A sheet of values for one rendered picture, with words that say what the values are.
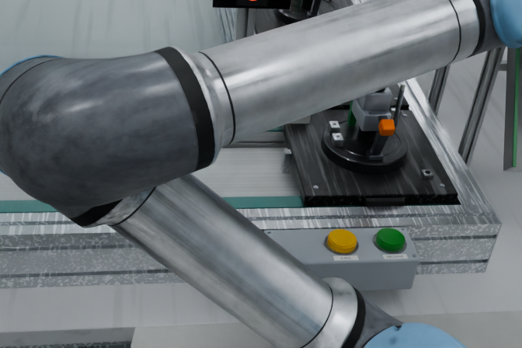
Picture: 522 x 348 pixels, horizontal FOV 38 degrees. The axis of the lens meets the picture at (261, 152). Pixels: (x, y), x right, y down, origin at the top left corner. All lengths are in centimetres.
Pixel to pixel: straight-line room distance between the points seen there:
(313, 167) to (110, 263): 34
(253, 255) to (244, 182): 50
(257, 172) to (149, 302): 29
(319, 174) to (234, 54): 62
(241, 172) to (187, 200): 56
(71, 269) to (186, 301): 17
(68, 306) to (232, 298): 41
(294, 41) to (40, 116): 20
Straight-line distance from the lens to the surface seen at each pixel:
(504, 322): 118
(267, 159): 128
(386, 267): 107
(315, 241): 106
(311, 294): 78
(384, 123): 113
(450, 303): 118
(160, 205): 68
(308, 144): 124
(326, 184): 115
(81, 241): 107
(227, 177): 123
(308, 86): 58
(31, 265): 111
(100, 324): 108
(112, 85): 54
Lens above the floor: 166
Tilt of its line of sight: 35 degrees down
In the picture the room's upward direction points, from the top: 6 degrees clockwise
